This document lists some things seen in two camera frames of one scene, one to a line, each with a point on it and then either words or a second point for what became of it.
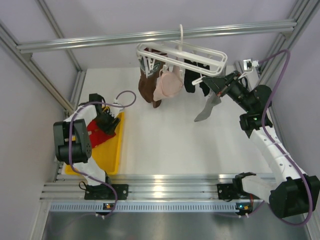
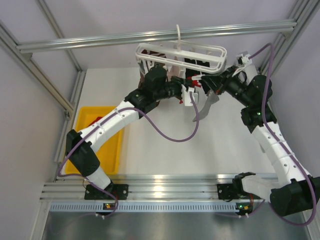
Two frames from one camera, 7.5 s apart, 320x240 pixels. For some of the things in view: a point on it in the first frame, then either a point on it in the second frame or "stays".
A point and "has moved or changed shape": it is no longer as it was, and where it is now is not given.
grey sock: (213, 100) stays
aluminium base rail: (72, 186) stays
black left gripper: (109, 128) to (179, 81)
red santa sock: (97, 136) has moved or changed shape
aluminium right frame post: (302, 11) stays
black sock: (190, 76) stays
